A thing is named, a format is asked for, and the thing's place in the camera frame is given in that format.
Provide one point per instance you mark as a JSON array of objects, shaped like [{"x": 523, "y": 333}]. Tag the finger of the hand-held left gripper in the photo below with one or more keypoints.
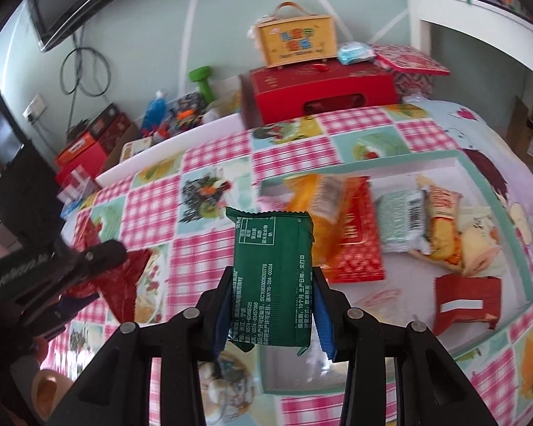
[
  {"x": 102, "y": 255},
  {"x": 77, "y": 304}
]

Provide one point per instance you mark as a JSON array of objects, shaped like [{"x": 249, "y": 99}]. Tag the white wall socket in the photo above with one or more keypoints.
[{"x": 35, "y": 104}]

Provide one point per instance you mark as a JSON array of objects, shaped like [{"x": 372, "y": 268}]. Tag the red patterned gift box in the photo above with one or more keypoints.
[{"x": 408, "y": 60}]

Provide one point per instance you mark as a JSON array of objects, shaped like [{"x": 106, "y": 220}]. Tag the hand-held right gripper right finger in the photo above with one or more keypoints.
[{"x": 326, "y": 333}]

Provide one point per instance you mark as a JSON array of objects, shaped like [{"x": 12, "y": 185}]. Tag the black power strip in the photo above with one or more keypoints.
[{"x": 77, "y": 131}]

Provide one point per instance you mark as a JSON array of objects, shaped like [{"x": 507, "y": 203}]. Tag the black gift box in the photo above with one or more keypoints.
[{"x": 104, "y": 117}]

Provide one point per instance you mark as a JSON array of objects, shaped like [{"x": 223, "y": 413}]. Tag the shiny red pointed snack packet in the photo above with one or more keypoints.
[{"x": 124, "y": 284}]

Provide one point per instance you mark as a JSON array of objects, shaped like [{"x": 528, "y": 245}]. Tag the black monitor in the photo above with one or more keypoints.
[{"x": 0, "y": 137}]

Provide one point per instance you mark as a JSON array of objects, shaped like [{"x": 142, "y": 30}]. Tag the small white printed box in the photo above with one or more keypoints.
[{"x": 135, "y": 147}]

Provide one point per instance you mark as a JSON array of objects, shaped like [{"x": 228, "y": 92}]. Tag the light blue box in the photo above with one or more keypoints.
[{"x": 71, "y": 208}]

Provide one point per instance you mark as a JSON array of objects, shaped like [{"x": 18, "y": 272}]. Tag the light green snack packet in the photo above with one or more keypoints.
[{"x": 399, "y": 222}]

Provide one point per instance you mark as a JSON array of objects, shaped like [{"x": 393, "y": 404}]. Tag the orange snack packet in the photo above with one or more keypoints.
[{"x": 324, "y": 239}]

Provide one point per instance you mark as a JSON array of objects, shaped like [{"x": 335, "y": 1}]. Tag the blue face mask pack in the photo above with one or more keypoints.
[{"x": 355, "y": 53}]

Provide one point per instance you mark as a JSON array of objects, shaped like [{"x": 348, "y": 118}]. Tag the orange box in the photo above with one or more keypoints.
[{"x": 75, "y": 146}]

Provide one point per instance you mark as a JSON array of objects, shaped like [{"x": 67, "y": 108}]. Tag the dark colourful snack bag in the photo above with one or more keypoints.
[{"x": 189, "y": 111}]

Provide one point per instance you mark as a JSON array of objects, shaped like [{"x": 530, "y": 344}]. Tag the blue liquid bottle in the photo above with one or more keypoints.
[{"x": 155, "y": 113}]

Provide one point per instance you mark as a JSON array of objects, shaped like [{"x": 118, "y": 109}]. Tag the dark green snack packet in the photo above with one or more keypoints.
[{"x": 271, "y": 275}]

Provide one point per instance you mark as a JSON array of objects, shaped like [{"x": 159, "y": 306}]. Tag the white desk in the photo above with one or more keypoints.
[{"x": 419, "y": 22}]

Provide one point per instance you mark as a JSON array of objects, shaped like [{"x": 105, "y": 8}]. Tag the dark red gift box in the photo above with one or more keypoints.
[{"x": 117, "y": 133}]

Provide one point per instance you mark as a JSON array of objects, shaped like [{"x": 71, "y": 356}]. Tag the clear plastic box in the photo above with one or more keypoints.
[{"x": 75, "y": 184}]

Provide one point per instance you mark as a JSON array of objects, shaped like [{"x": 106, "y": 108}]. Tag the red gold-patterned snack packet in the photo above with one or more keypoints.
[{"x": 355, "y": 239}]

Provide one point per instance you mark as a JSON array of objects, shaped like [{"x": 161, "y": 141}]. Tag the brown cardboard box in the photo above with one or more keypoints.
[{"x": 526, "y": 133}]

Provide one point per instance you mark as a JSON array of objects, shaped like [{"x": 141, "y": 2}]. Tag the bright red box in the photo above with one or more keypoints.
[{"x": 91, "y": 159}]

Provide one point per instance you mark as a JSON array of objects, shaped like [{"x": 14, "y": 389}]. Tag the teal tray with white inside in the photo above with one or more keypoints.
[{"x": 404, "y": 275}]

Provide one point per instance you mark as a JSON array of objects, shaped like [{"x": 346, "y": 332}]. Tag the black cabinet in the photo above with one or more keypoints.
[{"x": 22, "y": 186}]

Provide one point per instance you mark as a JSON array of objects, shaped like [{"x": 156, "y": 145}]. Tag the green dumbbell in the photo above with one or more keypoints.
[{"x": 202, "y": 82}]

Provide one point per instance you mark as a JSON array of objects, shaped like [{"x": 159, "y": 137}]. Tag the white storage box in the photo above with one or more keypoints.
[{"x": 160, "y": 153}]

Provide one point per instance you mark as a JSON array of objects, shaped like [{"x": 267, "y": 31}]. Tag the large red gift box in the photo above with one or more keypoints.
[{"x": 320, "y": 84}]

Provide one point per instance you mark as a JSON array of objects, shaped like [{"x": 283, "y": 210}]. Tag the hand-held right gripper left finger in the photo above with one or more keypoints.
[{"x": 213, "y": 310}]

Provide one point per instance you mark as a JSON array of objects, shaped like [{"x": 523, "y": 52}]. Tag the yellow cake roll packet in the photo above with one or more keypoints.
[{"x": 444, "y": 226}]

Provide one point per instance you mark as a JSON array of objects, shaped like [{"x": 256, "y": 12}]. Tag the pale yellow snack packet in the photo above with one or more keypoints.
[{"x": 477, "y": 253}]

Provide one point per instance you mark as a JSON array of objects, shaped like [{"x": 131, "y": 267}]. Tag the red packet with white stripe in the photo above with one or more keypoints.
[{"x": 466, "y": 288}]

